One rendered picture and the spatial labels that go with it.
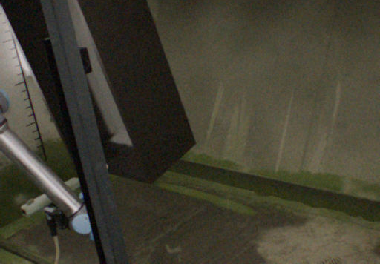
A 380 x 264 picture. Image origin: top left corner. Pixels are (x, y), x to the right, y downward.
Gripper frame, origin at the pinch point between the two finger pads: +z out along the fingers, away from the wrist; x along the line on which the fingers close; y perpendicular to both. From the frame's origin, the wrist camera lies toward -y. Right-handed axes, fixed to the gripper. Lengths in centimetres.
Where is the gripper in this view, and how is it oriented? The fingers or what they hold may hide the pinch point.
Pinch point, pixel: (46, 204)
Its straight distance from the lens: 309.5
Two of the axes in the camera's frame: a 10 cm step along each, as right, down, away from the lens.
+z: -7.5, -2.4, 6.2
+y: 1.2, 8.7, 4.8
